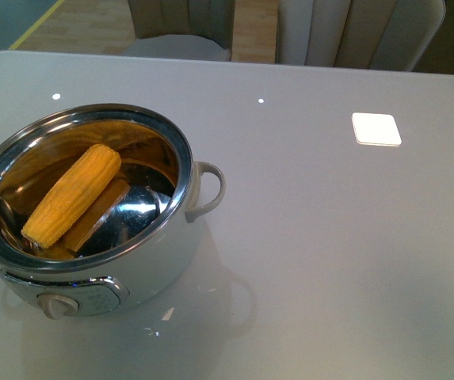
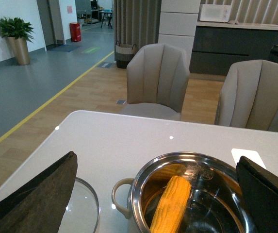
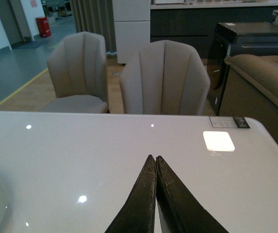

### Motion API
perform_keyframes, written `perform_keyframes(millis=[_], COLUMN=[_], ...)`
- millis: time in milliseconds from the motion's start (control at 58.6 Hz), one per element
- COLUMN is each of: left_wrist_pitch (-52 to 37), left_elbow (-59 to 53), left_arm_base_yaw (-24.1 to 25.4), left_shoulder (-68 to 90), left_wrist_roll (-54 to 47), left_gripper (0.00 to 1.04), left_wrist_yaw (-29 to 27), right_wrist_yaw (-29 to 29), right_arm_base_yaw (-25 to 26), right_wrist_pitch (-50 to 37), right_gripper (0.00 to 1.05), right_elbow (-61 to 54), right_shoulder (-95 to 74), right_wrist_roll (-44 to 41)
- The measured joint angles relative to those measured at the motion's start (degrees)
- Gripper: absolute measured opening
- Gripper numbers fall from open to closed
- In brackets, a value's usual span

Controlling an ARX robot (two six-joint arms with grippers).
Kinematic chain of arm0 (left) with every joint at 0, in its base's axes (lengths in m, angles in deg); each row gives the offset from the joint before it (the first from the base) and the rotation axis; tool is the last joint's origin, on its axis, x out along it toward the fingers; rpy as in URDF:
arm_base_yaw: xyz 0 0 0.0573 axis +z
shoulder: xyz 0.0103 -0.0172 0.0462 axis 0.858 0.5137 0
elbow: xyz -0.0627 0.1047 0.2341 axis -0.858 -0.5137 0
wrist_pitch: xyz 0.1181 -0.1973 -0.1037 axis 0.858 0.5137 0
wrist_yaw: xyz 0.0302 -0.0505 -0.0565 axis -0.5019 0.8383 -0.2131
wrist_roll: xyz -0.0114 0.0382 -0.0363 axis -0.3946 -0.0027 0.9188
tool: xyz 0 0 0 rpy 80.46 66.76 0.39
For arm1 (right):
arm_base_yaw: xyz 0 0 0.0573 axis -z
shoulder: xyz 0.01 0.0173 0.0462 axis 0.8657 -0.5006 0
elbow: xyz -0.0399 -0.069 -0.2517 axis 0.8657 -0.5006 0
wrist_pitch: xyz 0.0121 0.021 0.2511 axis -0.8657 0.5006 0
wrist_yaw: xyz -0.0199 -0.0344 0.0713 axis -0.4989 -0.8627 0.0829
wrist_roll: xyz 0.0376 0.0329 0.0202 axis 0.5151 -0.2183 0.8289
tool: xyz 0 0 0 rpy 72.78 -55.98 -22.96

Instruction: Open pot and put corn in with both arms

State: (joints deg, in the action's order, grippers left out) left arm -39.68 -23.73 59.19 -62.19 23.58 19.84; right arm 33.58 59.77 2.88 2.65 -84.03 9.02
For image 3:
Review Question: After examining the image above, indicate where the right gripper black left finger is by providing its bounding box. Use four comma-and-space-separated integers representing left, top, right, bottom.
106, 155, 157, 233

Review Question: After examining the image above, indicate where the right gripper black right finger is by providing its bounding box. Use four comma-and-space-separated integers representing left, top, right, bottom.
156, 156, 227, 233

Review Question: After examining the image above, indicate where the table label sticker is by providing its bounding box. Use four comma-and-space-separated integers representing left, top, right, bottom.
209, 116, 250, 129

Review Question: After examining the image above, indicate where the right beige dining chair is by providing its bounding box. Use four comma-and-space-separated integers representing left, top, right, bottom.
119, 40, 210, 116

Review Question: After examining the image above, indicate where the beige dining chair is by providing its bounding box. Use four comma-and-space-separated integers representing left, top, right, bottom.
41, 32, 109, 114
119, 40, 210, 116

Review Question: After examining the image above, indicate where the brown sofa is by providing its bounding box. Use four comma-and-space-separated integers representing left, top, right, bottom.
219, 56, 278, 143

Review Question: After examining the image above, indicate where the left beige dining chair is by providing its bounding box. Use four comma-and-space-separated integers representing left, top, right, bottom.
41, 32, 109, 114

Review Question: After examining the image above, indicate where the black washing machine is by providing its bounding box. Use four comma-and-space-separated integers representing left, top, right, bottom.
207, 22, 278, 115

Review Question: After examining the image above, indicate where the dark kitchen counter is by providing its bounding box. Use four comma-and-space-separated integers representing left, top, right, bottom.
150, 0, 278, 58

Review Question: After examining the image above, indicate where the white cabinet column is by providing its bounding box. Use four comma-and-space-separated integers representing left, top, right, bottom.
112, 0, 151, 64

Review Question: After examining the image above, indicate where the grey curtain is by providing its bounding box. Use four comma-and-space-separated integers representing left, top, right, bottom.
70, 0, 116, 52

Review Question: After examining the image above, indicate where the red box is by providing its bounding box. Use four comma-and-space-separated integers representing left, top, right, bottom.
36, 17, 51, 37

